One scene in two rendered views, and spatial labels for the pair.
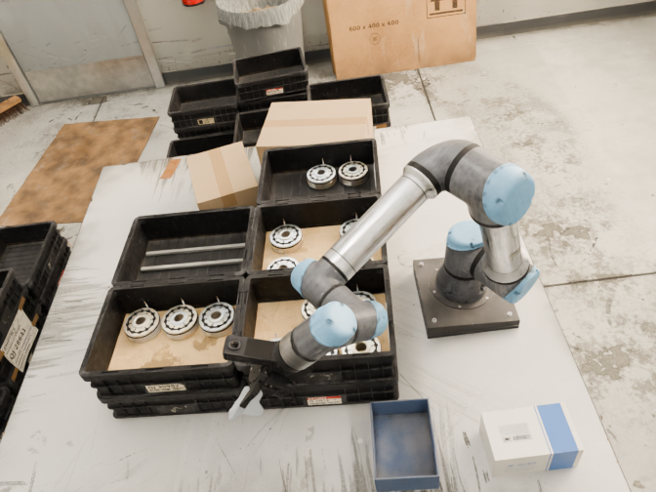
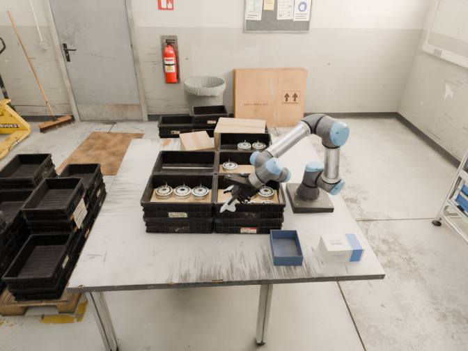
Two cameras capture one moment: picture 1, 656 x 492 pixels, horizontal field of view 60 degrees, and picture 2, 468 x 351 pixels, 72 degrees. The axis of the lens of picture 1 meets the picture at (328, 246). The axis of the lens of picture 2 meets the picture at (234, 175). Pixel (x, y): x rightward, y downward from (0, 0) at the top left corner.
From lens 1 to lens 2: 69 cm
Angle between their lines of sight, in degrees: 13
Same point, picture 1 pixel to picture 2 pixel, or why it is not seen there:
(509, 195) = (340, 131)
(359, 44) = (248, 112)
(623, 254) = (372, 211)
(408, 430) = (286, 244)
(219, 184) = (196, 145)
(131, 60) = (133, 105)
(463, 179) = (322, 125)
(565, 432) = (357, 243)
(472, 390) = (314, 232)
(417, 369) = (289, 223)
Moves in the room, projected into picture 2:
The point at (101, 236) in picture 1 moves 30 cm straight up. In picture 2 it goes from (133, 165) to (127, 129)
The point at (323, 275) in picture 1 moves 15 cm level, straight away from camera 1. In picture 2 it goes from (265, 156) to (258, 142)
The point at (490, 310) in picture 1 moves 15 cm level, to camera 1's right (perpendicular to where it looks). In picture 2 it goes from (321, 203) to (343, 201)
